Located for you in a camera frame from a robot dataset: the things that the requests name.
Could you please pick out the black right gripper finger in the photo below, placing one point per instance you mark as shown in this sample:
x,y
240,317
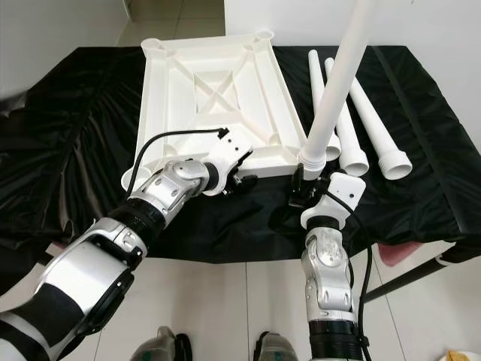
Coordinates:
x,y
297,179
318,182

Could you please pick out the black table cloth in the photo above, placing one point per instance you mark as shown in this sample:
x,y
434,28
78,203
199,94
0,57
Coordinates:
x,y
421,218

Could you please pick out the robot right leg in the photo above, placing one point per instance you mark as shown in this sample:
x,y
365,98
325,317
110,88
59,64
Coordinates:
x,y
274,347

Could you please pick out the white plastic table leg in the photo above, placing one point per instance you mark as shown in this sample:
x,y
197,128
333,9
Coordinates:
x,y
318,83
349,147
379,131
346,68

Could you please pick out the yellow cloth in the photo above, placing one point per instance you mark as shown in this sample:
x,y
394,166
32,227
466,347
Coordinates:
x,y
455,356

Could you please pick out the white plastic table top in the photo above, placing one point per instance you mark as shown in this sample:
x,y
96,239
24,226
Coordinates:
x,y
195,83

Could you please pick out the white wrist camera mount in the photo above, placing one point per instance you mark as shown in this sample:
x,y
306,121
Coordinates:
x,y
229,150
334,195

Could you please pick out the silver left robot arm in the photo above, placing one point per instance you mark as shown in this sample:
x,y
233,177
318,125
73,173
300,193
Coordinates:
x,y
98,271

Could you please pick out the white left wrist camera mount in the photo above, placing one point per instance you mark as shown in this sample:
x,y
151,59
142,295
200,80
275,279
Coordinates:
x,y
229,150

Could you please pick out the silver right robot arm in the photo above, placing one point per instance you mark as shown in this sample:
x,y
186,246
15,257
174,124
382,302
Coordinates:
x,y
331,271

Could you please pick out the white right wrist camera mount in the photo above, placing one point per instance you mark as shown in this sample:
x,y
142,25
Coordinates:
x,y
334,195

